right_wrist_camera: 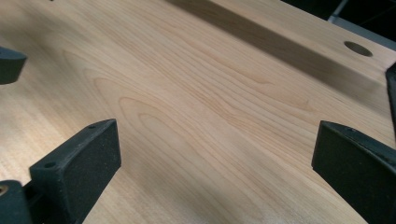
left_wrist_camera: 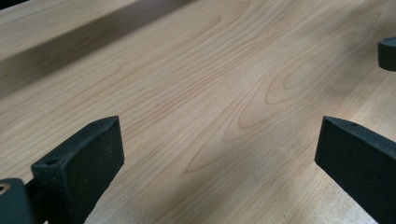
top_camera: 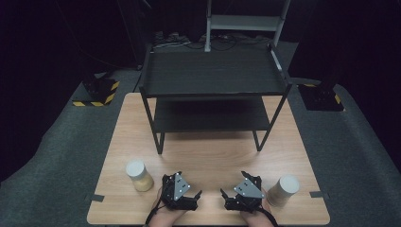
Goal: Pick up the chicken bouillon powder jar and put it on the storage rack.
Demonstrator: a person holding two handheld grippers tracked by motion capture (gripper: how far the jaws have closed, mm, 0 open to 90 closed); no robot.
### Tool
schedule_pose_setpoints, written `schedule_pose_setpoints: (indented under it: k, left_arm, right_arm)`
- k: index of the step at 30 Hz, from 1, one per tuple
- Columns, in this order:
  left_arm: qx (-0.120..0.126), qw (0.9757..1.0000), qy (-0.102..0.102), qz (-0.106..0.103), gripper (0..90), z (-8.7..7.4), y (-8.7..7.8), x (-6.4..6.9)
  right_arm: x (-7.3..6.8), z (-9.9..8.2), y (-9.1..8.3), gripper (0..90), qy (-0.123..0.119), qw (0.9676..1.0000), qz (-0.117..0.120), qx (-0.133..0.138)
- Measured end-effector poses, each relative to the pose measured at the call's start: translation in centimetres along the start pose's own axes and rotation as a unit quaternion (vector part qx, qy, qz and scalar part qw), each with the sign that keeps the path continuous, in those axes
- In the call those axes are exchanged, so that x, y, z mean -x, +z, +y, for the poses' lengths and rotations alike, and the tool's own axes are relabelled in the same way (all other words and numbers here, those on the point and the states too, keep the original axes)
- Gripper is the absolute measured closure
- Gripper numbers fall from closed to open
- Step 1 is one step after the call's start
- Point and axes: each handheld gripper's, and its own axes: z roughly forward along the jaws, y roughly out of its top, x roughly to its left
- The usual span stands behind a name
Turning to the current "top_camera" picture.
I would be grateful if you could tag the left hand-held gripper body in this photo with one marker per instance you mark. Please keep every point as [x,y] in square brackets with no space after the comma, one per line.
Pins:
[171,198]

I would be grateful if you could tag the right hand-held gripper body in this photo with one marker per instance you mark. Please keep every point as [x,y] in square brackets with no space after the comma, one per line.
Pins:
[246,197]

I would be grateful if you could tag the white-lidded jar of yellow powder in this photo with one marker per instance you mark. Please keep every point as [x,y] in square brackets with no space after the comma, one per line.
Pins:
[138,176]

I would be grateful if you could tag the white-lidded jar of beige powder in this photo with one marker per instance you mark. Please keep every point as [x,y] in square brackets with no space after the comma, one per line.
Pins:
[283,190]

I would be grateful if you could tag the black two-tier shelf rack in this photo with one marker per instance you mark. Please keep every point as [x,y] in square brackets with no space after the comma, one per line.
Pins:
[214,74]

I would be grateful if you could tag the person's right hand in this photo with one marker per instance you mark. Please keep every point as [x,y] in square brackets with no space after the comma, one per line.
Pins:
[252,219]

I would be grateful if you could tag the grey tape strip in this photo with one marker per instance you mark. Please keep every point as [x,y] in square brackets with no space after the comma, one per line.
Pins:
[317,194]
[96,197]

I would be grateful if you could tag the black yellow-striped stand base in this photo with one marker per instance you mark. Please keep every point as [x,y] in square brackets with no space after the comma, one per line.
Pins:
[99,91]
[320,98]

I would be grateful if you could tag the grey metal stand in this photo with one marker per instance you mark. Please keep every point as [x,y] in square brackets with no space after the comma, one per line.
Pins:
[244,22]

